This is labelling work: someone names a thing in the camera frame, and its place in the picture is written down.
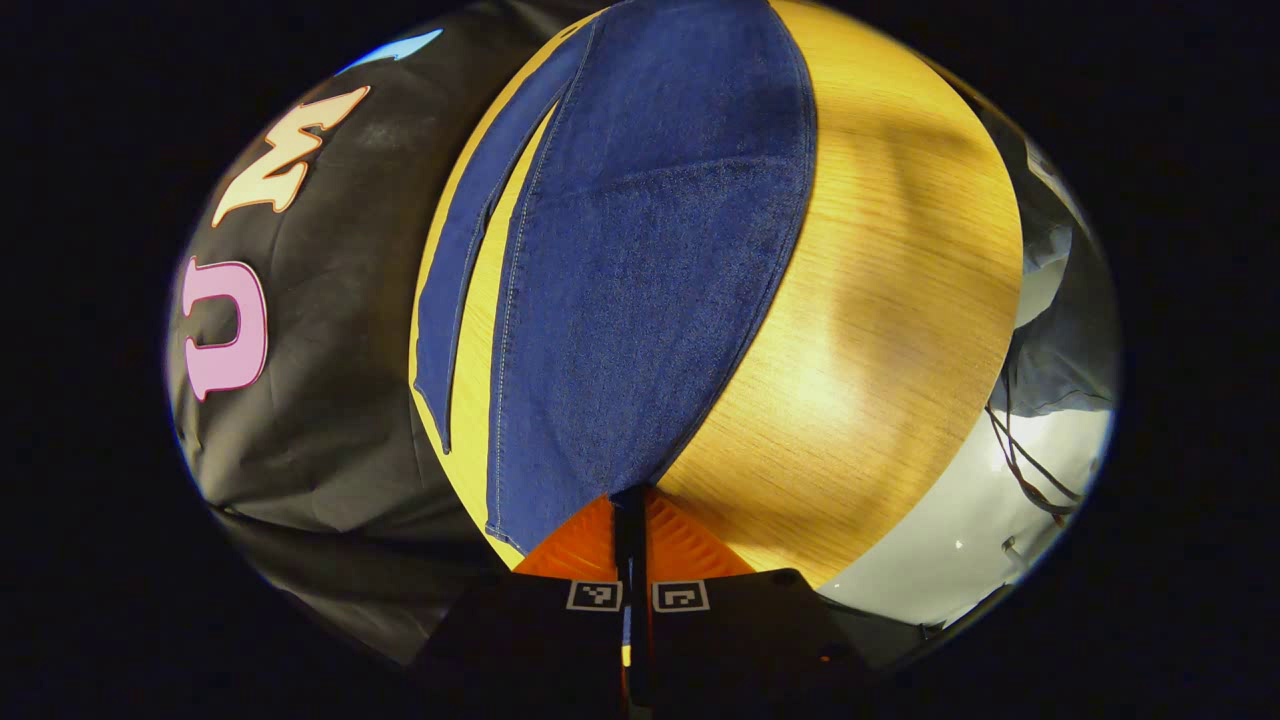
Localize grey cloth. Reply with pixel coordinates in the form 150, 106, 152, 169
985, 130, 1117, 417

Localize blue denim jeans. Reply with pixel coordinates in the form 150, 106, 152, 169
410, 0, 819, 557

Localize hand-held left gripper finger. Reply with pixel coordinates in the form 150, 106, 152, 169
415, 487, 633, 720
632, 486, 873, 720

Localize black backdrop cloth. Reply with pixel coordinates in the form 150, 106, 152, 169
165, 0, 606, 667

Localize thin dark cables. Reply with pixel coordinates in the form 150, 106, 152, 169
984, 350, 1087, 518

